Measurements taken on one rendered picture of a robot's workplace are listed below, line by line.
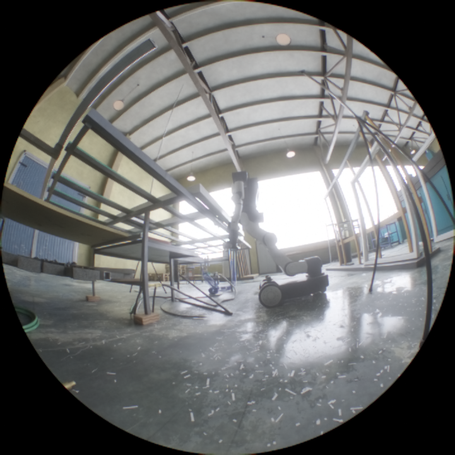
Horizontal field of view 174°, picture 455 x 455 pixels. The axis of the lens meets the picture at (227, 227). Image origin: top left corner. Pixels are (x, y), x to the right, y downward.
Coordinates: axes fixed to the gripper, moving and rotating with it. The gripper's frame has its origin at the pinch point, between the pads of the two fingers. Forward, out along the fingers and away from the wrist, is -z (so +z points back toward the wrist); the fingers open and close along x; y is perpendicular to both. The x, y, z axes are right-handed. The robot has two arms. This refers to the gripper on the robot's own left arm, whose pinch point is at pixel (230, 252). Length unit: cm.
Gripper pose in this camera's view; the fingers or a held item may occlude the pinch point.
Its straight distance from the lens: 129.4
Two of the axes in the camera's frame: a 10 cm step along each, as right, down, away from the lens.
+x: -9.5, -1.1, 3.0
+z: 1.8, -9.6, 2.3
